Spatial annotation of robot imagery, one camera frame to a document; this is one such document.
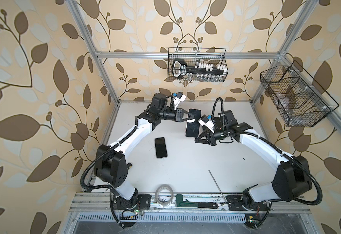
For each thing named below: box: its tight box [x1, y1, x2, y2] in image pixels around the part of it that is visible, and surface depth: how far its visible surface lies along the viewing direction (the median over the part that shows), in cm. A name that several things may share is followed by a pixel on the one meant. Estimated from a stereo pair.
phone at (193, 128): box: [185, 108, 202, 138], surface depth 74 cm
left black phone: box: [154, 136, 168, 158], surface depth 96 cm
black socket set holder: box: [171, 58, 228, 80], surface depth 85 cm
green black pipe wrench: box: [174, 194, 219, 210], surface depth 75 cm
